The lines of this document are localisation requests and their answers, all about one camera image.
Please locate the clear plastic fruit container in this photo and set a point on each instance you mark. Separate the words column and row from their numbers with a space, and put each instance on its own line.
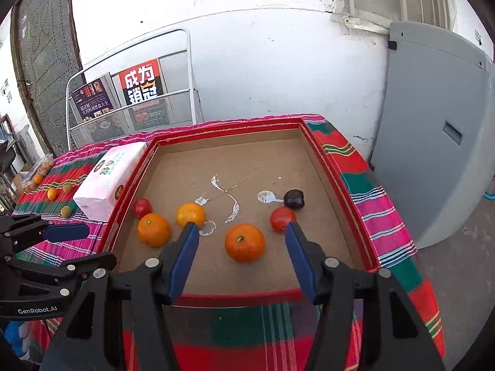
column 38, row 172

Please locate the smooth yellow-orange orange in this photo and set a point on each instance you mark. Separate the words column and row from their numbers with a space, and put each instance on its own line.
column 189, row 213

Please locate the red tomato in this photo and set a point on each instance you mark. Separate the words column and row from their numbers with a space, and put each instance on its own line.
column 280, row 217
column 142, row 207

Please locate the metal storage shelf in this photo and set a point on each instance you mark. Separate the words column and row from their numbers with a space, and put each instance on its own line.
column 6, row 143

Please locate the reddish orange mandarin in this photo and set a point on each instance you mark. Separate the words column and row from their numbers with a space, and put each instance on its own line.
column 244, row 242

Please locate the dark cover cookbook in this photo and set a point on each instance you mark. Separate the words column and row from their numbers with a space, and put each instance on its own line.
column 94, row 98

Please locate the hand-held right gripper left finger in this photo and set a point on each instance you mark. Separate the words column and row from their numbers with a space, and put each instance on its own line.
column 183, row 262

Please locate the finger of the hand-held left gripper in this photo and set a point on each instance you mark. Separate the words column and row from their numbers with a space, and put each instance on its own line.
column 65, row 232
column 98, row 259

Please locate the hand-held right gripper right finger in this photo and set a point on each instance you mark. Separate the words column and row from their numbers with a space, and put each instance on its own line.
column 301, row 262

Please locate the red black cover book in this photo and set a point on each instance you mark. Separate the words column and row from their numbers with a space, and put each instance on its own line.
column 143, row 85

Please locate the person's blue clothing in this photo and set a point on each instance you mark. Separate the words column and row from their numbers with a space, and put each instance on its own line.
column 17, row 336

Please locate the open cardboard box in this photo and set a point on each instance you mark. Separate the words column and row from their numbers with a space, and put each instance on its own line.
column 19, row 179

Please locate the dark purple plum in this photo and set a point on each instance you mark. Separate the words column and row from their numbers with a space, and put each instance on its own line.
column 294, row 198

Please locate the pink white tissue pack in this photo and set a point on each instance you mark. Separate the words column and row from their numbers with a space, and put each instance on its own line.
column 112, row 177

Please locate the white metal mesh rack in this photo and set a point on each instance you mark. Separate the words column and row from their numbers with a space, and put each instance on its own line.
column 181, row 102

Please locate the red green plaid tablecloth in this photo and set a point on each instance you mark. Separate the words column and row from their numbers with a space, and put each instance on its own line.
column 381, row 216

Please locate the small yellow orange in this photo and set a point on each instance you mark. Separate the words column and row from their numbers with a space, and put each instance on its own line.
column 52, row 193

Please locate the large orange mandarin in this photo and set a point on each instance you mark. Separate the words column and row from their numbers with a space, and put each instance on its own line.
column 154, row 230

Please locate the studded grey metal door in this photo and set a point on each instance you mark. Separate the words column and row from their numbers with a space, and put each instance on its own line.
column 46, row 65

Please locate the grey plastic cabinet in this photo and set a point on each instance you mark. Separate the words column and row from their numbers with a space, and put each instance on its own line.
column 433, row 123

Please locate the red cardboard box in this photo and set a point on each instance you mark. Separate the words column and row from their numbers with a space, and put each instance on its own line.
column 239, row 154

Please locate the brown kiwi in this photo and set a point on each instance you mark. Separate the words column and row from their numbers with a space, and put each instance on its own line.
column 65, row 211
column 67, row 188

